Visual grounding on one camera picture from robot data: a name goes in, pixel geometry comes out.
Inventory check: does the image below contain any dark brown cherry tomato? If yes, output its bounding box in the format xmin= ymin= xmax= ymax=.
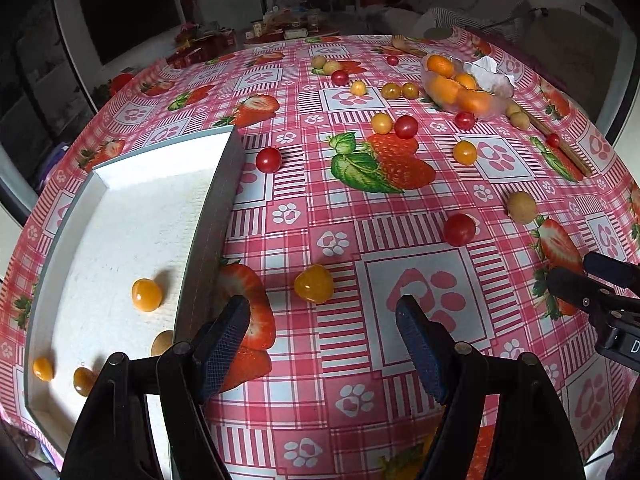
xmin=73 ymin=366 xmax=98 ymax=398

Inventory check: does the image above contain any tan longan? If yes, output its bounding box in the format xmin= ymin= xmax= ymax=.
xmin=150 ymin=330 xmax=174 ymax=356
xmin=506 ymin=191 xmax=538 ymax=224

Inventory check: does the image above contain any red cherry tomato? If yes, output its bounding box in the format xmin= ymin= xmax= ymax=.
xmin=444 ymin=214 xmax=476 ymax=247

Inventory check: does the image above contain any orange tomato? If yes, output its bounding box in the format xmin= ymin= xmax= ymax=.
xmin=452 ymin=140 xmax=477 ymax=166

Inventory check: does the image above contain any yellow cherry tomato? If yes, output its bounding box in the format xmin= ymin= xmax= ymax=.
xmin=294 ymin=264 xmax=334 ymax=304

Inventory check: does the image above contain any small yellow tomato in tray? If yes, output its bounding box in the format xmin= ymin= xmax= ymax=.
xmin=32 ymin=356 xmax=54 ymax=382

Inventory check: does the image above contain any tan longan in tray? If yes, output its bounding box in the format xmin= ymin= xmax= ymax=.
xmin=150 ymin=330 xmax=174 ymax=356

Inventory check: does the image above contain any red tomato by fork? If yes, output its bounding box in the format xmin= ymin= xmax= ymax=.
xmin=546 ymin=133 xmax=561 ymax=148

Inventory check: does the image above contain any white shallow box tray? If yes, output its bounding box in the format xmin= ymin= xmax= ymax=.
xmin=24 ymin=126 xmax=245 ymax=453

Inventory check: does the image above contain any longan near fork back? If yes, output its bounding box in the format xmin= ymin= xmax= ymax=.
xmin=506 ymin=101 xmax=522 ymax=117

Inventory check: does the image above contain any red tomato near bowl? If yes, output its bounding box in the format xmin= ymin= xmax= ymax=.
xmin=454 ymin=112 xmax=476 ymax=131

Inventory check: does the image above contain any front mandarin orange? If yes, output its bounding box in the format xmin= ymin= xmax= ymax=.
xmin=456 ymin=88 xmax=492 ymax=117

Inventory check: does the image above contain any mandarin orange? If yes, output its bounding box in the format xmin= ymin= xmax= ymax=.
xmin=426 ymin=74 xmax=462 ymax=106
xmin=456 ymin=88 xmax=492 ymax=117
xmin=425 ymin=54 xmax=456 ymax=78
xmin=454 ymin=73 xmax=478 ymax=90

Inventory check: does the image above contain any right mandarin orange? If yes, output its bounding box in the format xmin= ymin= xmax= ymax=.
xmin=454 ymin=73 xmax=478 ymax=90

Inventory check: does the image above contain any white crumpled tissue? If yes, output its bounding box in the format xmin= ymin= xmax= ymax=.
xmin=463 ymin=55 xmax=514 ymax=99

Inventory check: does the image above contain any red tomato mid pair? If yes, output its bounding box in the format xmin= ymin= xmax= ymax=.
xmin=394 ymin=115 xmax=419 ymax=140

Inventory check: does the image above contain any left mandarin orange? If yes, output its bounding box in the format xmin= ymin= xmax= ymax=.
xmin=426 ymin=74 xmax=462 ymax=106

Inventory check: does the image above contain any pink strawberry tablecloth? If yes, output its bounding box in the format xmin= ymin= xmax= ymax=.
xmin=1 ymin=29 xmax=639 ymax=479

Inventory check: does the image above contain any clear glass fruit bowl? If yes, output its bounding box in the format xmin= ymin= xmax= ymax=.
xmin=421 ymin=53 xmax=515 ymax=120

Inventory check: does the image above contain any yellow tomato mid pair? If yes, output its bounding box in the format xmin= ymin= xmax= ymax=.
xmin=370 ymin=113 xmax=394 ymax=134

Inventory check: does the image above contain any brownish tomato far right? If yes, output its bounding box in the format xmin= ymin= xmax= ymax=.
xmin=401 ymin=82 xmax=420 ymax=100

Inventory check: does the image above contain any brownish tomato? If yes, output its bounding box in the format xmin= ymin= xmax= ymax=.
xmin=401 ymin=82 xmax=420 ymax=100
xmin=380 ymin=82 xmax=402 ymax=100

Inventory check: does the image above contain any top mandarin orange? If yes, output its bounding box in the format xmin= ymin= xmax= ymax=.
xmin=425 ymin=54 xmax=456 ymax=78

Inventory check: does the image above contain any brownish tomato far left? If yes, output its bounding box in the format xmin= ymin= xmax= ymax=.
xmin=380 ymin=82 xmax=402 ymax=100

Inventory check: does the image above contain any purple plastic stool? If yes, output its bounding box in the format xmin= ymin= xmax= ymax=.
xmin=36 ymin=143 xmax=70 ymax=194

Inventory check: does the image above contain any small yellow tomato far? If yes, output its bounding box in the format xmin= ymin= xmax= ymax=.
xmin=349 ymin=80 xmax=368 ymax=96

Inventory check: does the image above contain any red tomato beside tray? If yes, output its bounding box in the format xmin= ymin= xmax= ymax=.
xmin=255 ymin=146 xmax=282 ymax=174

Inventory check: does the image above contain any white sofa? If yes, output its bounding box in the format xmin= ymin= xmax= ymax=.
xmin=376 ymin=0 xmax=533 ymax=41

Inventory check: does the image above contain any far longan right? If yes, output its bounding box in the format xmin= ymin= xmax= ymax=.
xmin=322 ymin=61 xmax=343 ymax=76

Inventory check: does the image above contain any red round object on floor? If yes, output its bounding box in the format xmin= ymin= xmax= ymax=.
xmin=108 ymin=73 xmax=134 ymax=96

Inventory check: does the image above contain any far longan left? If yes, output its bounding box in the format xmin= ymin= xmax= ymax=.
xmin=311 ymin=55 xmax=326 ymax=68

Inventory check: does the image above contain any red gift box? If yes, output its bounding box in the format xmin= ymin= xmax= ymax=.
xmin=166 ymin=29 xmax=236 ymax=68

